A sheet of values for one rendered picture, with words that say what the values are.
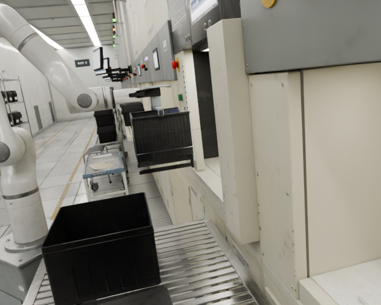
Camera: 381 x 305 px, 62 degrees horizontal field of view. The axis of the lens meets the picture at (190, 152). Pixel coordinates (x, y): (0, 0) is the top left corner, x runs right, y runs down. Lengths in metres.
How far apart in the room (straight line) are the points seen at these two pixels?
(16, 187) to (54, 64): 0.45
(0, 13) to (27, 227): 0.73
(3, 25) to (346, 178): 1.09
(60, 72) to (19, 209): 0.51
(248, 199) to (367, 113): 0.32
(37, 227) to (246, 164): 0.85
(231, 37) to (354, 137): 0.32
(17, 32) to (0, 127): 0.31
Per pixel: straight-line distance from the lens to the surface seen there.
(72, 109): 1.21
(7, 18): 1.25
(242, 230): 0.82
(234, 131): 0.74
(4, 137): 1.21
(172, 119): 1.14
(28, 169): 1.32
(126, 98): 1.18
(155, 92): 1.21
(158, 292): 0.74
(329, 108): 0.64
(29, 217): 1.31
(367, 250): 0.80
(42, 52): 1.21
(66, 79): 1.13
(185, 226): 1.21
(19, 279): 1.29
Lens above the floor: 1.29
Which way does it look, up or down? 13 degrees down
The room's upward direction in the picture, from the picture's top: 7 degrees counter-clockwise
